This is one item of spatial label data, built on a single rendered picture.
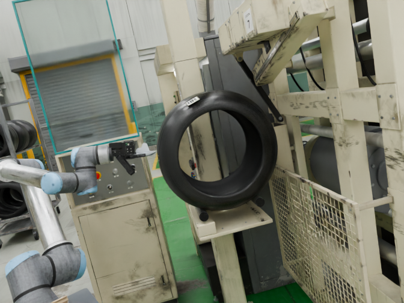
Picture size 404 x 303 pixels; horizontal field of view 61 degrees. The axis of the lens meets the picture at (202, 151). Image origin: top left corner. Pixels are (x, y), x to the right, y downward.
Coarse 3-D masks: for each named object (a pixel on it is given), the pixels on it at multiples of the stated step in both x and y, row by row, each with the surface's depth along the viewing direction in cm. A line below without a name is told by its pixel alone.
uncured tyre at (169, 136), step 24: (192, 96) 156; (216, 96) 153; (240, 96) 156; (168, 120) 154; (192, 120) 151; (240, 120) 183; (264, 120) 157; (168, 144) 151; (264, 144) 157; (168, 168) 153; (240, 168) 187; (264, 168) 159; (192, 192) 156; (216, 192) 185; (240, 192) 159
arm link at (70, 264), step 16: (16, 160) 183; (32, 160) 190; (32, 192) 178; (32, 208) 175; (48, 208) 176; (48, 224) 170; (48, 240) 166; (64, 240) 168; (64, 256) 161; (80, 256) 166; (64, 272) 158; (80, 272) 164
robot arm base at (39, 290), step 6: (36, 288) 143; (42, 288) 145; (48, 288) 147; (24, 294) 141; (30, 294) 141; (36, 294) 141; (42, 294) 142; (48, 294) 144; (54, 294) 147; (18, 300) 140; (24, 300) 139; (30, 300) 139; (36, 300) 139; (42, 300) 140; (48, 300) 141; (54, 300) 143
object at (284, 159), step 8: (280, 128) 191; (280, 136) 192; (288, 136) 193; (280, 144) 193; (288, 144) 193; (280, 152) 193; (288, 152) 194; (280, 160) 194; (288, 160) 195; (288, 168) 195; (272, 176) 195; (280, 176) 195
